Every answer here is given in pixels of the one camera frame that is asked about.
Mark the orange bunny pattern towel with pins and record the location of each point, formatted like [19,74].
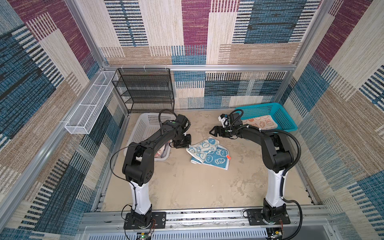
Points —
[263,122]

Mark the blue bunny pattern towel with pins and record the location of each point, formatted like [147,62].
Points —
[209,152]

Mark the teal plastic basket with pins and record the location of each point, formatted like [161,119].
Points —
[271,116]

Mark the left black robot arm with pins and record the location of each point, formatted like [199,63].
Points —
[139,164]

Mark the white plastic laundry basket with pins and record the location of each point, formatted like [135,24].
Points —
[146,125]

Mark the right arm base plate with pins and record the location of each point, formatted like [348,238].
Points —
[267,216]

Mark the black wire shelf rack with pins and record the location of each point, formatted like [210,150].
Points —
[145,90]

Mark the red pattern towel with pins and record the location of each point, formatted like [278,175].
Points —
[163,153]

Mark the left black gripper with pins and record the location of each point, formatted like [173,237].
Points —
[186,144]

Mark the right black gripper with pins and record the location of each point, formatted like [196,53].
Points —
[220,132]

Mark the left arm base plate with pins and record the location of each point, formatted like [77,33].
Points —
[135,221]

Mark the aluminium mounting rail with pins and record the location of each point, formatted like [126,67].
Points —
[210,224]

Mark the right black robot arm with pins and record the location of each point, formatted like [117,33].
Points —
[280,152]

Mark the white wire mesh tray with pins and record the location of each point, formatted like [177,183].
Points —
[87,112]

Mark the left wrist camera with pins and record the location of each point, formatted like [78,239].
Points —
[184,122]

